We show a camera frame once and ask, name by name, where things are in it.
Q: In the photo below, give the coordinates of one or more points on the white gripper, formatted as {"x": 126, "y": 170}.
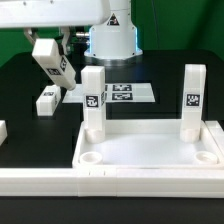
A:
{"x": 31, "y": 14}

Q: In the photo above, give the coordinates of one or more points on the white desk top tray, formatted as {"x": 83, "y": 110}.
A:
{"x": 149, "y": 144}

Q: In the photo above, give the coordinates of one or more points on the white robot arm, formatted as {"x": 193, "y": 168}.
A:
{"x": 112, "y": 35}

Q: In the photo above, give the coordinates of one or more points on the white block left edge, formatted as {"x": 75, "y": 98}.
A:
{"x": 3, "y": 131}

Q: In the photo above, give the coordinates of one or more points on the white marker base plate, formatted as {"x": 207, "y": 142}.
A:
{"x": 117, "y": 92}

